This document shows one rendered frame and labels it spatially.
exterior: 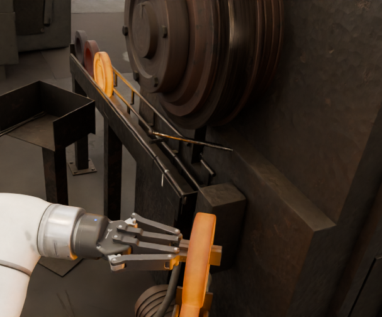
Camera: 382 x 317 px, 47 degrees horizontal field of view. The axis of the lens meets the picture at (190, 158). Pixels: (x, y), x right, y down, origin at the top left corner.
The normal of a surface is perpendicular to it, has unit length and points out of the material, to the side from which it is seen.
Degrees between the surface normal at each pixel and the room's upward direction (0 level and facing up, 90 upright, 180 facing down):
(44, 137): 5
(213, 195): 0
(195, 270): 59
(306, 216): 0
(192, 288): 81
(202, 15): 66
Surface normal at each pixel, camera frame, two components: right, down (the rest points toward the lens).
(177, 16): 0.43, 0.07
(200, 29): 0.00, 0.28
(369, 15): -0.90, 0.15
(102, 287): 0.11, -0.84
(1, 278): 0.56, -0.43
